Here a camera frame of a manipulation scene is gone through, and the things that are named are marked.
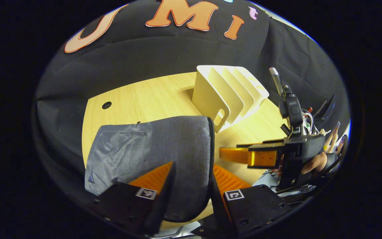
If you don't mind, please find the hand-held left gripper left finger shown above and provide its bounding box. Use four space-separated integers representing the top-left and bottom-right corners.
93 162 176 236

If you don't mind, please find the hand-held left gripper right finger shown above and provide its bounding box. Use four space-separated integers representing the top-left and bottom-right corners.
211 164 293 237

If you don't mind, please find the grey schoolbag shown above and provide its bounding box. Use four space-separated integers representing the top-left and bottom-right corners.
85 116 216 223

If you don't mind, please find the white bookshelf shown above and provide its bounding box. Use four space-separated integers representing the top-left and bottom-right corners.
192 65 270 133

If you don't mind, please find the dark computer monitor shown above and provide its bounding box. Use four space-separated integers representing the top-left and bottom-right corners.
313 94 336 120

